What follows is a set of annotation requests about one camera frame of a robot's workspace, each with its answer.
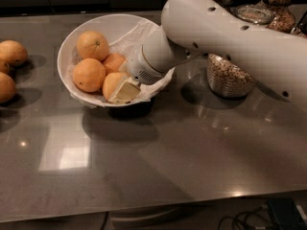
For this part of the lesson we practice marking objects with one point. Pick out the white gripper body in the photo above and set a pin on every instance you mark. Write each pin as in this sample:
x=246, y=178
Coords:
x=138, y=68

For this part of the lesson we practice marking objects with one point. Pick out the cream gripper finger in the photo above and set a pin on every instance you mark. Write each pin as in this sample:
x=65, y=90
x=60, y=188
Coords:
x=123, y=90
x=122, y=68

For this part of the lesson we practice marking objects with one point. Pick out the orange front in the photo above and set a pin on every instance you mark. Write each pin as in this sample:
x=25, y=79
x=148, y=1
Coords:
x=111, y=83

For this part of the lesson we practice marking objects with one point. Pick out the orange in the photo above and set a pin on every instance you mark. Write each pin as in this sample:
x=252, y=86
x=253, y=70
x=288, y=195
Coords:
x=89, y=75
x=111, y=83
x=91, y=44
x=4, y=67
x=7, y=88
x=13, y=52
x=113, y=62

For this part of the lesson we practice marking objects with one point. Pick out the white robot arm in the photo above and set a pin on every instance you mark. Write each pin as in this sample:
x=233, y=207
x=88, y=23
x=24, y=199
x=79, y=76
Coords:
x=276, y=59

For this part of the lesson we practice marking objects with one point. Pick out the orange middle in bowl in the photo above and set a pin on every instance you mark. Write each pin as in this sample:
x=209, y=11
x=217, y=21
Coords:
x=113, y=62

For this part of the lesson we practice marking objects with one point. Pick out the white bowl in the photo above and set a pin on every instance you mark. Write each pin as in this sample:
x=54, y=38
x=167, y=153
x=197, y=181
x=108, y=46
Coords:
x=105, y=26

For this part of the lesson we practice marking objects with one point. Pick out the orange left in bowl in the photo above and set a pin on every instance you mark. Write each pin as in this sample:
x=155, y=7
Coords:
x=89, y=75

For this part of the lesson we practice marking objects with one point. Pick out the orange top in bowl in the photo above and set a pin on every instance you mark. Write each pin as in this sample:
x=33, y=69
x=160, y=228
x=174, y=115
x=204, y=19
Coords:
x=91, y=44

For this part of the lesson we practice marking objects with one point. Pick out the white paper liner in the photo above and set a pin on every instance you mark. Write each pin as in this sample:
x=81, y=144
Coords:
x=128, y=40

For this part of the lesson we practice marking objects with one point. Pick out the front glass cereal jar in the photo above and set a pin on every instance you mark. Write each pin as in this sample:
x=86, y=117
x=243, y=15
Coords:
x=226, y=79

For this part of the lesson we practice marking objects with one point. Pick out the glass cereal jar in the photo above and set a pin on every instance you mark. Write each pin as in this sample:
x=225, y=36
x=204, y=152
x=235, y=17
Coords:
x=226, y=79
x=301, y=27

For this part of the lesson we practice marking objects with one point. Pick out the orange on table top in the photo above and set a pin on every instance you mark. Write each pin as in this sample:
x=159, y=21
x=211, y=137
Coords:
x=13, y=52

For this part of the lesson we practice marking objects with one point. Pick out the orange on table bottom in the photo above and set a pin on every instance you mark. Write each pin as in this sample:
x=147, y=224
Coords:
x=7, y=88

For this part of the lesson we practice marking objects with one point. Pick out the orange on table middle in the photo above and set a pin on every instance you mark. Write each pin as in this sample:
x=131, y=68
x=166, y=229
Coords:
x=4, y=67

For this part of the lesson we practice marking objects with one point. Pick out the back right glass jar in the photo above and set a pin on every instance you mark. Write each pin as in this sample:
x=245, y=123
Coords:
x=284, y=20

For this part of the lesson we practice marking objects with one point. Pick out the right glass cereal jar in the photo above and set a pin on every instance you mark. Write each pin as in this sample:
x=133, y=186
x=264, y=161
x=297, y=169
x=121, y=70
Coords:
x=301, y=27

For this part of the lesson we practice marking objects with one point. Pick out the black power adapter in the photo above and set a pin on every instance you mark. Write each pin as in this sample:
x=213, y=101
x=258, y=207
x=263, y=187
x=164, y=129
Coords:
x=285, y=214

